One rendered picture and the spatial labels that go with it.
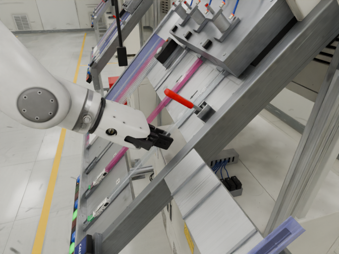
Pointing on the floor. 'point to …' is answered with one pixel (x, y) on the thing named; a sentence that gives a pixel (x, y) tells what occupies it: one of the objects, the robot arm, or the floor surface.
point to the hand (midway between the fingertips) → (161, 138)
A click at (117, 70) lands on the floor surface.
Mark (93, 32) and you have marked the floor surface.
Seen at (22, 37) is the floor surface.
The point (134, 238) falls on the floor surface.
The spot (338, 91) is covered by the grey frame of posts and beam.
